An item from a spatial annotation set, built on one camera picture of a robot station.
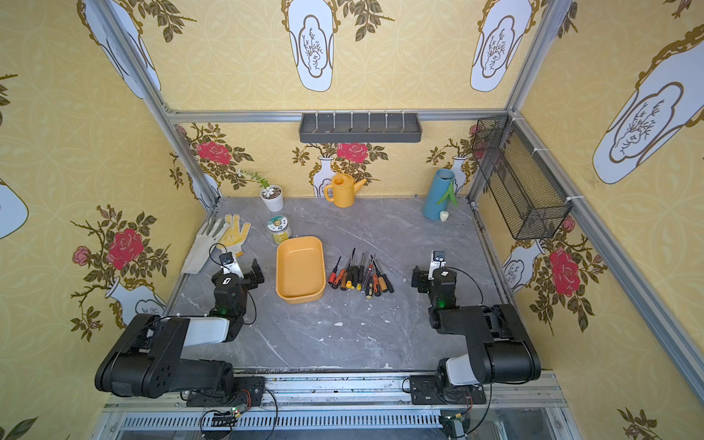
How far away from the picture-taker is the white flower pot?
1.05 meters

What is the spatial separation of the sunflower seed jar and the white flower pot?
10 cm

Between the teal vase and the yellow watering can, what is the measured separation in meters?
0.29

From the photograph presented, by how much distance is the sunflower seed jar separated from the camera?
1.02 meters

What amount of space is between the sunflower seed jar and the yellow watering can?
226 mm

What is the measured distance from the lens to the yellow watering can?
1.15 meters

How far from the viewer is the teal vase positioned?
1.01 meters
